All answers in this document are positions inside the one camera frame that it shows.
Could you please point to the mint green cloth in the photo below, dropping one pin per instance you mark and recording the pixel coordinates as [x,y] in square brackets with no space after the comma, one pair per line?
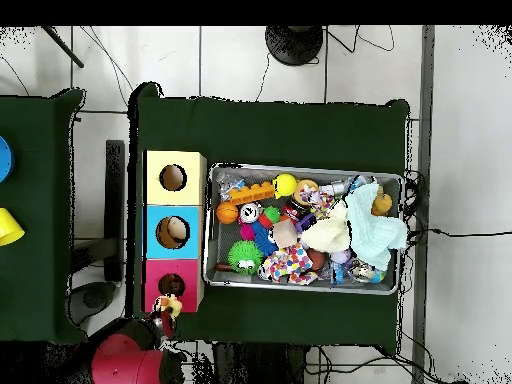
[376,232]

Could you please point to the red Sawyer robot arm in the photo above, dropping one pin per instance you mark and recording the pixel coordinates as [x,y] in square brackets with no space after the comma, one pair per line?
[124,360]

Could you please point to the wooden three-hole box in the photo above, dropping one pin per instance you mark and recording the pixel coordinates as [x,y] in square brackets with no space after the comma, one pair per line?
[160,240]

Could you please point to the silver mesh bin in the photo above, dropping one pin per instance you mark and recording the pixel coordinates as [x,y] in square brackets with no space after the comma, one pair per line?
[228,236]

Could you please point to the green spiky ball toy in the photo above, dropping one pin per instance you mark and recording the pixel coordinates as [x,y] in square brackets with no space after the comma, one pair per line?
[244,256]

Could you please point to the orange toy basketball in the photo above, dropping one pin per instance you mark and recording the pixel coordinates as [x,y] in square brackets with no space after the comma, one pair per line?
[227,212]

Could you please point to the polka dot cloth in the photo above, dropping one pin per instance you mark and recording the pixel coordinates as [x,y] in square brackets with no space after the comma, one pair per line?
[288,262]

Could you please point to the black upright panel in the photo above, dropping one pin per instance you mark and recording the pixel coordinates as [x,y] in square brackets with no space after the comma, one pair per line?
[114,200]

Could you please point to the beige cardboard block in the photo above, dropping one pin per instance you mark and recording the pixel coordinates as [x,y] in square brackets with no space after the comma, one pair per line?
[284,234]

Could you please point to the dark green side tablecloth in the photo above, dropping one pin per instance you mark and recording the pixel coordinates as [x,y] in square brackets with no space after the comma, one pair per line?
[36,260]

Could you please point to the orange toy block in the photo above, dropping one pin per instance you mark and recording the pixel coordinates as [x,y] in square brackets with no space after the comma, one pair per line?
[250,194]

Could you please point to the yellow ball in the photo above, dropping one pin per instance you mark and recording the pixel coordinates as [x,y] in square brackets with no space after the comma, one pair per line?
[285,185]

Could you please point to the cream white cloth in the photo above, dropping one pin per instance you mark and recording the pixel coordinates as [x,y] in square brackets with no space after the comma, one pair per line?
[328,234]

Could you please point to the yellow cup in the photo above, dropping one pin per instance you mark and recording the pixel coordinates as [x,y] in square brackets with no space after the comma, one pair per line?
[8,228]

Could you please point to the blue cup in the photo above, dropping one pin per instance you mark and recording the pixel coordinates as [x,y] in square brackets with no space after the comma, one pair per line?
[4,160]

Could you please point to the orange plush toy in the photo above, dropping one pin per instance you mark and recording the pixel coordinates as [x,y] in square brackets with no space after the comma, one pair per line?
[383,203]

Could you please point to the black rod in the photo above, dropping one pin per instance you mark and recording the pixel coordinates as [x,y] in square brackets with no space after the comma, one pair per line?
[64,47]

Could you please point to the black round stand base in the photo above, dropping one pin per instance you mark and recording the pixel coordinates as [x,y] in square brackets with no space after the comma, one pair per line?
[294,44]

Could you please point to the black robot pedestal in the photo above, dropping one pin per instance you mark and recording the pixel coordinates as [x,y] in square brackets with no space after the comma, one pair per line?
[256,368]

